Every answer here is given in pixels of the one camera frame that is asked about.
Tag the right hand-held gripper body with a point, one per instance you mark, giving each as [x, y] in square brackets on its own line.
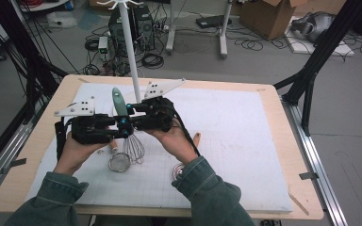
[157, 114]

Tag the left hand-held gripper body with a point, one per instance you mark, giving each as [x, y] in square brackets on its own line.
[88, 128]

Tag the white hook stand rack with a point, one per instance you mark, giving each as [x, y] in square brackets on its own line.
[129, 47]

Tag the person's left hand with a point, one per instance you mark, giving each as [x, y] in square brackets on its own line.
[72, 157]

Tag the person's right hand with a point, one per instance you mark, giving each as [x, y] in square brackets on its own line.
[176, 144]

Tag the brown tape piece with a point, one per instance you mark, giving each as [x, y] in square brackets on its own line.
[83, 80]

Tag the white power supply unit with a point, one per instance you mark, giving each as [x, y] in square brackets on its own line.
[102, 44]

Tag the white grid mat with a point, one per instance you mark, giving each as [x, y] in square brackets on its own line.
[232, 141]

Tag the black computer tower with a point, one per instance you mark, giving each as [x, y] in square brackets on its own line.
[144, 28]

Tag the grey metal clamp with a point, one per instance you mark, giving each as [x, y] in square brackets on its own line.
[308, 175]
[14, 163]

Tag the black flat device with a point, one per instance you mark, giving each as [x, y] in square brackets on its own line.
[212, 21]

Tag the small blue object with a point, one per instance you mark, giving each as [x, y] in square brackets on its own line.
[70, 5]

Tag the white round table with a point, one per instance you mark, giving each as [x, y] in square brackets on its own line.
[52, 5]

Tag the large open cardboard box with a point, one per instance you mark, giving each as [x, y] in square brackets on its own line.
[264, 19]

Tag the thin wooden strip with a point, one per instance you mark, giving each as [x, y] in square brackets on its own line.
[298, 203]

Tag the grey rounded device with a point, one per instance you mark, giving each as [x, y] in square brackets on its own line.
[320, 23]

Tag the white foam board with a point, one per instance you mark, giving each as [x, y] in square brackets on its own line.
[342, 50]

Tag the aluminium rail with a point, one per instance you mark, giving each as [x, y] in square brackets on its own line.
[9, 147]
[314, 157]

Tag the white metal floor frame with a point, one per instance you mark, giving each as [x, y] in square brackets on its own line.
[171, 31]

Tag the black metal frame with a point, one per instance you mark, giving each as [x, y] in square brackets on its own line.
[22, 40]
[326, 40]

